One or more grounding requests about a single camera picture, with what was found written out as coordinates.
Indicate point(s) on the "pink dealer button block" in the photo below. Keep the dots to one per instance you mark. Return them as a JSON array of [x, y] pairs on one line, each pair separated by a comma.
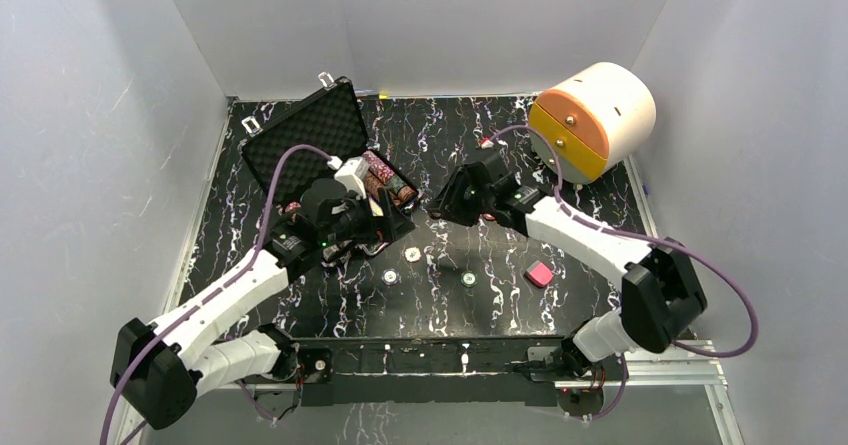
[[539, 274]]

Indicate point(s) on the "brown chip row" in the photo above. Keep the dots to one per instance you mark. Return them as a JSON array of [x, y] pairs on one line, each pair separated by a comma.
[[379, 192]]

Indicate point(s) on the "purple green chip row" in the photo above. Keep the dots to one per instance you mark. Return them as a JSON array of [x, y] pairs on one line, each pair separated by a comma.
[[386, 177]]

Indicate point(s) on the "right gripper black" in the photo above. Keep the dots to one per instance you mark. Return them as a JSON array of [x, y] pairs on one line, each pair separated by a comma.
[[448, 202]]

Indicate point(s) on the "green poker chip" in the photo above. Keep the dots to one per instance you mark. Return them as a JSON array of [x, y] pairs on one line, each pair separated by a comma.
[[468, 279]]

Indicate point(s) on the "blue white poker chip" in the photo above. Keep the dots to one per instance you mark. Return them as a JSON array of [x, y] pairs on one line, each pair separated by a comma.
[[390, 277]]

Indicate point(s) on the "black poker chip case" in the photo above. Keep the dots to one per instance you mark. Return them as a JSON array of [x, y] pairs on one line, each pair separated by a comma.
[[289, 153]]

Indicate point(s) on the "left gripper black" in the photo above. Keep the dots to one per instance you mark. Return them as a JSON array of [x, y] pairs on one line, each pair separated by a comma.
[[385, 215]]

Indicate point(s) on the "aluminium rail frame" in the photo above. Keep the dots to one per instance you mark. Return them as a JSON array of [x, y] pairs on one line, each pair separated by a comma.
[[640, 368]]

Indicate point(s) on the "round orange yellow drawer cabinet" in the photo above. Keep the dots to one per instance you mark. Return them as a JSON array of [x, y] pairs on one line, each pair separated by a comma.
[[591, 121]]

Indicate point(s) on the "red white poker chip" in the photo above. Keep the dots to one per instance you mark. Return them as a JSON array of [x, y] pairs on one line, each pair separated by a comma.
[[412, 254]]

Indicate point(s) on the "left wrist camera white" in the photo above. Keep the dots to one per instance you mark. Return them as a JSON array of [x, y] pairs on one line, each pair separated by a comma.
[[350, 173]]

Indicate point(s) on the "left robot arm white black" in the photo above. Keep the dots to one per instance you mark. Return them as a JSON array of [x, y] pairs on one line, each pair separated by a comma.
[[162, 367]]

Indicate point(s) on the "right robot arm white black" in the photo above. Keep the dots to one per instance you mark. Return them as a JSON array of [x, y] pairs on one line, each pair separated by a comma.
[[659, 291]]

